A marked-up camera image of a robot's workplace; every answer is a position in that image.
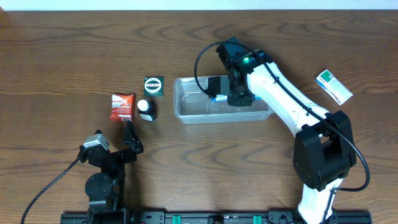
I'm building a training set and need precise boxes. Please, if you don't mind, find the blue Kool Fever box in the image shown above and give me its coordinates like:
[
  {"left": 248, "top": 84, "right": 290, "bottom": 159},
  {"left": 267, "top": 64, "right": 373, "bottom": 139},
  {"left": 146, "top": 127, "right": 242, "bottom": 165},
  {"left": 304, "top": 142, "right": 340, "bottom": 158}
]
[{"left": 210, "top": 95, "right": 261, "bottom": 103}]

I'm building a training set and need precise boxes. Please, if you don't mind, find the white green Panadol pack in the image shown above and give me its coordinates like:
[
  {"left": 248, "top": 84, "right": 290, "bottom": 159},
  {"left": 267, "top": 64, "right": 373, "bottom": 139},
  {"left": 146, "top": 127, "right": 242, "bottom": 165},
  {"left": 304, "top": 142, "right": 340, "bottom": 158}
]
[{"left": 315, "top": 70, "right": 353, "bottom": 105}]

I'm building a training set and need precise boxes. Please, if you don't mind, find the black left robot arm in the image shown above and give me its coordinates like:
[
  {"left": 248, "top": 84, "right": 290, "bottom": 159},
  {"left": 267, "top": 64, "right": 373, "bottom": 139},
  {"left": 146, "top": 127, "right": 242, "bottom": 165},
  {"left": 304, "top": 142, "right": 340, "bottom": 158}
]
[{"left": 78, "top": 121, "right": 144, "bottom": 223}]

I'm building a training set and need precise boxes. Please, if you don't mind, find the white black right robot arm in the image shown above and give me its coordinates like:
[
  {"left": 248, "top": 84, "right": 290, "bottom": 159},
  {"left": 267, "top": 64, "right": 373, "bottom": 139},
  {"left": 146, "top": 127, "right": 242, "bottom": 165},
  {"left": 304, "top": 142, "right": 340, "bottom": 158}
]
[{"left": 206, "top": 38, "right": 357, "bottom": 223}]

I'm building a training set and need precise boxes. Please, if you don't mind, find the red Panadol ActiFast pack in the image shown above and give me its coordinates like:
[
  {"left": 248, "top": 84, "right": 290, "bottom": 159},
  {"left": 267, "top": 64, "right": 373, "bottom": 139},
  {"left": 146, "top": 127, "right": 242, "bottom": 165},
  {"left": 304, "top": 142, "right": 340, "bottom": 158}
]
[{"left": 109, "top": 94, "right": 136, "bottom": 122}]

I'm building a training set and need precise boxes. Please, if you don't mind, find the clear plastic container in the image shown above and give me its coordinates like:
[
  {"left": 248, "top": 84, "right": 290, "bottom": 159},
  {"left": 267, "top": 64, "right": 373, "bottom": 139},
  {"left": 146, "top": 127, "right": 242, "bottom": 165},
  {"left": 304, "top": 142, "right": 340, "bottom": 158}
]
[{"left": 174, "top": 78, "right": 274, "bottom": 124}]

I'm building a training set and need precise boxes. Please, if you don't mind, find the dark syrup bottle white cap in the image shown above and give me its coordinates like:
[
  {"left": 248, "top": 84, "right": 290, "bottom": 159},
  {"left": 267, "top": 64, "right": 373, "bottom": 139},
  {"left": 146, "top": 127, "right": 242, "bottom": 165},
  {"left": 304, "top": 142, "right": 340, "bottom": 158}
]
[{"left": 137, "top": 100, "right": 157, "bottom": 121}]

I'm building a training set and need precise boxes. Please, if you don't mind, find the green Zam-Buk box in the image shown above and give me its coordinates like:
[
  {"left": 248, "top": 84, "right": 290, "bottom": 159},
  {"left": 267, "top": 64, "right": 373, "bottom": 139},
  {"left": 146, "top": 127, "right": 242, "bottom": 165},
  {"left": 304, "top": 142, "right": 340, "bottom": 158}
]
[{"left": 144, "top": 77, "right": 164, "bottom": 97}]

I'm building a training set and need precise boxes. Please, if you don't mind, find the black right camera cable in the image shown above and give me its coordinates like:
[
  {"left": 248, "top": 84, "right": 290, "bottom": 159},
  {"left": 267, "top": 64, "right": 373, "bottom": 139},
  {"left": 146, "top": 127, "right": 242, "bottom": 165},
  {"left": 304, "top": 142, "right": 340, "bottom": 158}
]
[{"left": 193, "top": 40, "right": 371, "bottom": 193}]

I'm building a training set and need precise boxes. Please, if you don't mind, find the black camera cable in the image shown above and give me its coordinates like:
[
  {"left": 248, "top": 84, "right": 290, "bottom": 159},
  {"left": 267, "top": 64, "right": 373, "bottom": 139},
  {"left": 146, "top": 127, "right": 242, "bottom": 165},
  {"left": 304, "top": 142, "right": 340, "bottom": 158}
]
[
  {"left": 193, "top": 40, "right": 371, "bottom": 193},
  {"left": 20, "top": 157, "right": 82, "bottom": 224}
]

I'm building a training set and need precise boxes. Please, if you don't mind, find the black left camera cable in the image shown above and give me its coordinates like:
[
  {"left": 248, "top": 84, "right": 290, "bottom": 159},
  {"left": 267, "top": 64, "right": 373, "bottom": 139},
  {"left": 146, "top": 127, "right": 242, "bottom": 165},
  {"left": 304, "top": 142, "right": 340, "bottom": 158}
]
[{"left": 20, "top": 157, "right": 82, "bottom": 224}]

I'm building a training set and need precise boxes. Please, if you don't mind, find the black mounting rail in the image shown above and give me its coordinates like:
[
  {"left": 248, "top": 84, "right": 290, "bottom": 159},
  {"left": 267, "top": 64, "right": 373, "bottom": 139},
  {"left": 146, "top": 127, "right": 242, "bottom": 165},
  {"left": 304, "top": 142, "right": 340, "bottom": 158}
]
[{"left": 60, "top": 210, "right": 373, "bottom": 224}]

